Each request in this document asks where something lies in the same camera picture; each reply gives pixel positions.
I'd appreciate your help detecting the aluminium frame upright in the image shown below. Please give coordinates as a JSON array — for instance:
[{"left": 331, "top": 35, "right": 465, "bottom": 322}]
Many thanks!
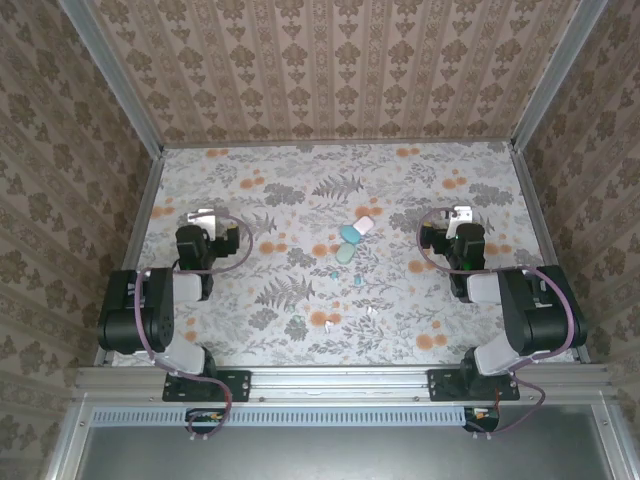
[
  {"left": 592, "top": 402, "right": 640, "bottom": 480},
  {"left": 42, "top": 394, "right": 91, "bottom": 480}
]

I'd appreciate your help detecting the aluminium table side rail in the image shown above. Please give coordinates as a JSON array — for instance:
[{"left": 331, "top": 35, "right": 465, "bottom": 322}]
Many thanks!
[
  {"left": 119, "top": 149, "right": 165, "bottom": 274},
  {"left": 509, "top": 143, "right": 592, "bottom": 365}
]

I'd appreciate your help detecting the grey metal sheet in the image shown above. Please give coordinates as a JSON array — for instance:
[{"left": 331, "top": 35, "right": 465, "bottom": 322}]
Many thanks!
[{"left": 74, "top": 404, "right": 616, "bottom": 480}]

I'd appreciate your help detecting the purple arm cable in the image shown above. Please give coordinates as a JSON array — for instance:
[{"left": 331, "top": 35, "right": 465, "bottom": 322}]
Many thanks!
[
  {"left": 133, "top": 208, "right": 254, "bottom": 444},
  {"left": 417, "top": 207, "right": 576, "bottom": 441}
]

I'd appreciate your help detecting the aluminium table end rail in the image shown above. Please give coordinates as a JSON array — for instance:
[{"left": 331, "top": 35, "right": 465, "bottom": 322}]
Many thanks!
[{"left": 162, "top": 137, "right": 516, "bottom": 150}]

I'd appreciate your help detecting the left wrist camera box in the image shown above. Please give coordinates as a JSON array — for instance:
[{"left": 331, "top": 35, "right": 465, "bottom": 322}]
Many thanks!
[{"left": 186, "top": 207, "right": 217, "bottom": 237}]

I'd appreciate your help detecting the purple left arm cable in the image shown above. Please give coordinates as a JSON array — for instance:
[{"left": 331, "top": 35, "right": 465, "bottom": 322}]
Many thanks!
[{"left": 133, "top": 208, "right": 254, "bottom": 444}]

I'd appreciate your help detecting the aluminium frame corner post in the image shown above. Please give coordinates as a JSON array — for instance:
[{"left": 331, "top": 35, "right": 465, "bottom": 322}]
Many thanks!
[
  {"left": 509, "top": 0, "right": 609, "bottom": 151},
  {"left": 57, "top": 0, "right": 165, "bottom": 159}
]

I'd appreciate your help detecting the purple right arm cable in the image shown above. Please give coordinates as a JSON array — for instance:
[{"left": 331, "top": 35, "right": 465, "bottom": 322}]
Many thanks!
[{"left": 417, "top": 207, "right": 576, "bottom": 441}]

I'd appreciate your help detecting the white slotted cable duct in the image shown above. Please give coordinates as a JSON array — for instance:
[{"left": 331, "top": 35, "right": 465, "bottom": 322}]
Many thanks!
[{"left": 92, "top": 405, "right": 469, "bottom": 427}]

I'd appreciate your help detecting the black connector box with wires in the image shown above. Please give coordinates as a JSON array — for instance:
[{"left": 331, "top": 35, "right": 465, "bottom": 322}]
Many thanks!
[
  {"left": 185, "top": 407, "right": 232, "bottom": 435},
  {"left": 463, "top": 405, "right": 501, "bottom": 434}
]

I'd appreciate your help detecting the long aluminium base rail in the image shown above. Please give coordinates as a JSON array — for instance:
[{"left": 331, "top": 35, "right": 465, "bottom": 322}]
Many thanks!
[{"left": 74, "top": 366, "right": 616, "bottom": 401}]

